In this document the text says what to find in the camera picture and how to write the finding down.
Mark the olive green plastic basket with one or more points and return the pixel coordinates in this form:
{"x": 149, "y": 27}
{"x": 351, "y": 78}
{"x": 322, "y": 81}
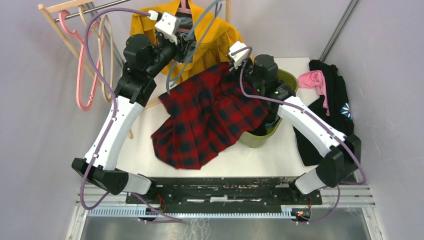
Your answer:
{"x": 255, "y": 141}

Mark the metal rack rod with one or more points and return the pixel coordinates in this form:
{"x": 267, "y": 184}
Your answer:
{"x": 91, "y": 8}

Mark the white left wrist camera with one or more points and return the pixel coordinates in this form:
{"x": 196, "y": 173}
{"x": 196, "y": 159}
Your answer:
{"x": 166, "y": 23}

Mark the beige wooden hanger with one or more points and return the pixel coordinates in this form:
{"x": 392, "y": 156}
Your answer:
{"x": 102, "y": 59}

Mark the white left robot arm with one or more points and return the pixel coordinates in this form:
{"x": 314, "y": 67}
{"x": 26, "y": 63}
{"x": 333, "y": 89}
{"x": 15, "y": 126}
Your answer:
{"x": 144, "y": 61}

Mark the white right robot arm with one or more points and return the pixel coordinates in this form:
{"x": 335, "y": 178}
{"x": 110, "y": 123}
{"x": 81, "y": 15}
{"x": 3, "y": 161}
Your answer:
{"x": 339, "y": 154}

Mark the black skirt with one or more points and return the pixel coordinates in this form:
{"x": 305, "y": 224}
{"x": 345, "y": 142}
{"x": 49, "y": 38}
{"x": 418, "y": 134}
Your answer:
{"x": 265, "y": 127}

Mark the pink plastic hanger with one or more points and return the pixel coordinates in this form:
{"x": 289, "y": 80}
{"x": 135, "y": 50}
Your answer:
{"x": 184, "y": 8}
{"x": 81, "y": 60}

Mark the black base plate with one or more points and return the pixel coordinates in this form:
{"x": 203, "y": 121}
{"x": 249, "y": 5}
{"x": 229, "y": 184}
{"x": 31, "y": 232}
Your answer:
{"x": 227, "y": 195}

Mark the yellow skirt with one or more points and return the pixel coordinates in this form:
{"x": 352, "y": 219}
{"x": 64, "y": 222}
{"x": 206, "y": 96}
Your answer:
{"x": 213, "y": 49}

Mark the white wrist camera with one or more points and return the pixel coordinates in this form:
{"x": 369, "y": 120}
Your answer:
{"x": 166, "y": 23}
{"x": 238, "y": 52}

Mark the wooden clothes rack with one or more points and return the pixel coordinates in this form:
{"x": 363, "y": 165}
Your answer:
{"x": 52, "y": 12}

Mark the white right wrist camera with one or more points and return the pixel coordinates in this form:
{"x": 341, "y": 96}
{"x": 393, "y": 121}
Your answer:
{"x": 238, "y": 52}

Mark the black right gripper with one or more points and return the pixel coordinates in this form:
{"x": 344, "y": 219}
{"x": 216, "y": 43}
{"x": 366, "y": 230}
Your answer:
{"x": 249, "y": 61}

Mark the pink garment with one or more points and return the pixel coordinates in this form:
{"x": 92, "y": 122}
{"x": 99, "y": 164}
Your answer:
{"x": 315, "y": 79}

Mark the white cable duct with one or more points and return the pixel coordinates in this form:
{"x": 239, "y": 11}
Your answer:
{"x": 141, "y": 211}

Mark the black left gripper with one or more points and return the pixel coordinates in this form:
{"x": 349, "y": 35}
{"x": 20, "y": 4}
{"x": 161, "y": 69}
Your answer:
{"x": 184, "y": 43}

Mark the red plaid skirt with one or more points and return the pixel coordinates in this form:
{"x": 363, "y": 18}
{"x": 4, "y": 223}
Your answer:
{"x": 207, "y": 114}

